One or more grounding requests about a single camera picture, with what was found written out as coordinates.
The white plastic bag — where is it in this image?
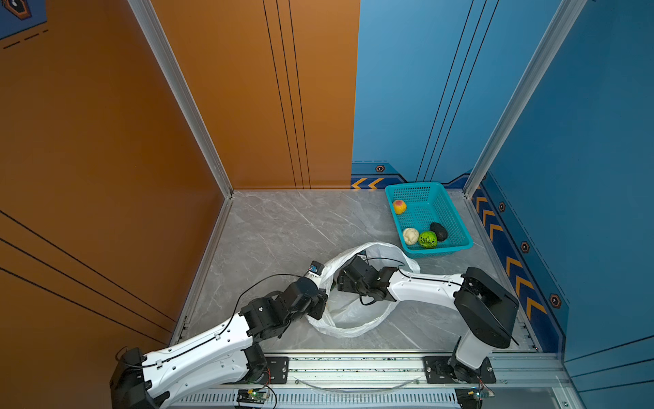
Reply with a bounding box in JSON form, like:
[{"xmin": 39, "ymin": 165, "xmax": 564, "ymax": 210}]
[{"xmin": 307, "ymin": 242, "xmax": 421, "ymax": 338}]

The beige pear fruit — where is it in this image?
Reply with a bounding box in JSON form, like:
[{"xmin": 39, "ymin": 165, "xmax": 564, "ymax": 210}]
[{"xmin": 402, "ymin": 228, "xmax": 420, "ymax": 246}]

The light green bumpy fruit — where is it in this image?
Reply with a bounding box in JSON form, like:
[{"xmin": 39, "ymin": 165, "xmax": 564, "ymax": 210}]
[{"xmin": 417, "ymin": 230, "xmax": 439, "ymax": 249}]

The yellow orange bumpy fruit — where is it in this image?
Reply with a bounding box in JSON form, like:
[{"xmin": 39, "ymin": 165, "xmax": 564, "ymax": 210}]
[{"xmin": 393, "ymin": 199, "xmax": 408, "ymax": 216}]

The dark avocado fruit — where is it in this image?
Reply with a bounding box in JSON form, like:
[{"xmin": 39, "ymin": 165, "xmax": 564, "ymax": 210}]
[{"xmin": 429, "ymin": 223, "xmax": 449, "ymax": 243}]

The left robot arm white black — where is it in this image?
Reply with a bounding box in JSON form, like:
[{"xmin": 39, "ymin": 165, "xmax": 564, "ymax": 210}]
[{"xmin": 110, "ymin": 277, "xmax": 328, "ymax": 408}]

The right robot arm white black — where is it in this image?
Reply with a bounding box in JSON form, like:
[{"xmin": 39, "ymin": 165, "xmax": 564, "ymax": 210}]
[{"xmin": 336, "ymin": 267, "xmax": 519, "ymax": 383}]

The teal plastic basket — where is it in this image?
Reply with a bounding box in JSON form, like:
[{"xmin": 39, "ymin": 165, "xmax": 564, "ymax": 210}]
[{"xmin": 385, "ymin": 182, "xmax": 473, "ymax": 258}]

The green circuit board left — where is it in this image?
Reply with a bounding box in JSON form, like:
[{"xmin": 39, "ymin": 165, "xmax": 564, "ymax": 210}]
[{"xmin": 236, "ymin": 389, "xmax": 270, "ymax": 407}]

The circuit board right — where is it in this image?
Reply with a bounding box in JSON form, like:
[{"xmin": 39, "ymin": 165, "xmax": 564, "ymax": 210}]
[{"xmin": 467, "ymin": 389, "xmax": 496, "ymax": 406}]

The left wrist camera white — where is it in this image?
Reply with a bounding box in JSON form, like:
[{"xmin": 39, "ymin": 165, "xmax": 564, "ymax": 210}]
[{"xmin": 304, "ymin": 261, "xmax": 325, "ymax": 279}]

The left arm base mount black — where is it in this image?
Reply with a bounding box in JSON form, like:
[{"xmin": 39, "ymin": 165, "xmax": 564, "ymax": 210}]
[{"xmin": 242, "ymin": 356, "xmax": 290, "ymax": 385}]

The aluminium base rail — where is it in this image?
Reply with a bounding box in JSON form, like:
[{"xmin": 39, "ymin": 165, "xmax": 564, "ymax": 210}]
[{"xmin": 134, "ymin": 350, "xmax": 583, "ymax": 409}]

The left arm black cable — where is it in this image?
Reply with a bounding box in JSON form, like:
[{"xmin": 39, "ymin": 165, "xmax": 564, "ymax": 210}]
[{"xmin": 114, "ymin": 273, "xmax": 305, "ymax": 369}]

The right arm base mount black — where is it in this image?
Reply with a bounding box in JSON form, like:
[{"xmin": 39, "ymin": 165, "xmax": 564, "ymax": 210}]
[{"xmin": 422, "ymin": 355, "xmax": 497, "ymax": 384}]

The aluminium corner post right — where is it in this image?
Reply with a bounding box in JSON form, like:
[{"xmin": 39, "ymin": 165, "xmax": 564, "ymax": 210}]
[{"xmin": 463, "ymin": 0, "xmax": 587, "ymax": 199}]

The aluminium corner post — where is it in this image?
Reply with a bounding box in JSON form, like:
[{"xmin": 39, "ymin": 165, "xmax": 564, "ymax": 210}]
[
  {"xmin": 463, "ymin": 0, "xmax": 587, "ymax": 199},
  {"xmin": 127, "ymin": 0, "xmax": 234, "ymax": 198}
]

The aluminium corner post left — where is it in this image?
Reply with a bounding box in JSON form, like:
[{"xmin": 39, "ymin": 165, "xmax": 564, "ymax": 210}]
[{"xmin": 127, "ymin": 0, "xmax": 234, "ymax": 198}]

